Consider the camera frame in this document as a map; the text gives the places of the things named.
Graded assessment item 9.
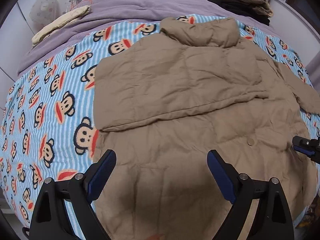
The tan puffer jacket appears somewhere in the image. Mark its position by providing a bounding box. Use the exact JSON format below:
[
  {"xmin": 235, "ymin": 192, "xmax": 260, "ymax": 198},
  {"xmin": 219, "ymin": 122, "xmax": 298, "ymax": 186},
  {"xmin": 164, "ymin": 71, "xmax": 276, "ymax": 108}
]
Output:
[{"xmin": 93, "ymin": 18, "xmax": 319, "ymax": 239}]

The black clothes pile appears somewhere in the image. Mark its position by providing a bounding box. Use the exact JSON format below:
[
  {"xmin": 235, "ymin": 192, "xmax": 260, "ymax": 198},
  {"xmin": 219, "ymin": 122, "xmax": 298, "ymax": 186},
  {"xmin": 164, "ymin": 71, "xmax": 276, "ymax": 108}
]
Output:
[{"xmin": 207, "ymin": 0, "xmax": 270, "ymax": 26}]

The monkey print blue blanket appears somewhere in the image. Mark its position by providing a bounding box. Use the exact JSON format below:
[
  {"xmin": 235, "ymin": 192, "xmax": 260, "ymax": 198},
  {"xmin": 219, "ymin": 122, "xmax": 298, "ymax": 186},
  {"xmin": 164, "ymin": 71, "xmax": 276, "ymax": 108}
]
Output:
[{"xmin": 1, "ymin": 15, "xmax": 319, "ymax": 227}]

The white wardrobe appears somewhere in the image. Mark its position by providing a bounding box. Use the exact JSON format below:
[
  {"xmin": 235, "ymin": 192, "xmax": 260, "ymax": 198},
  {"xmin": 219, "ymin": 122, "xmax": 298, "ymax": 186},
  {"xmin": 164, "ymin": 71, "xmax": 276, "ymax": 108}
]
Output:
[{"xmin": 0, "ymin": 5, "xmax": 34, "ymax": 107}]

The cream folded garment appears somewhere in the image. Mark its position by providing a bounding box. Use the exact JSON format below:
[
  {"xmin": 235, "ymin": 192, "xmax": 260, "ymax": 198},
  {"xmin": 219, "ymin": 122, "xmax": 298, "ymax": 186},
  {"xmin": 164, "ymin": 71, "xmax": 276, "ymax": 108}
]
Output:
[{"xmin": 31, "ymin": 5, "xmax": 91, "ymax": 48}]

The covered standing fan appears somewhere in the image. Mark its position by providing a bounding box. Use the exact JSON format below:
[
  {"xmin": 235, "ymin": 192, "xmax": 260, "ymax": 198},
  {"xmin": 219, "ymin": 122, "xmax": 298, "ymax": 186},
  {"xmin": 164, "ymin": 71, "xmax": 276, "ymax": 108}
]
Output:
[{"xmin": 29, "ymin": 0, "xmax": 60, "ymax": 26}]

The purple duvet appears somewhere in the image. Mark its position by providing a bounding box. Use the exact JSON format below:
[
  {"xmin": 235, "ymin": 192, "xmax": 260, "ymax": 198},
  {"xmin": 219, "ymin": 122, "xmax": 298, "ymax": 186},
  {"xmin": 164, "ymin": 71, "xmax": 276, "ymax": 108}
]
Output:
[{"xmin": 17, "ymin": 0, "xmax": 275, "ymax": 76}]

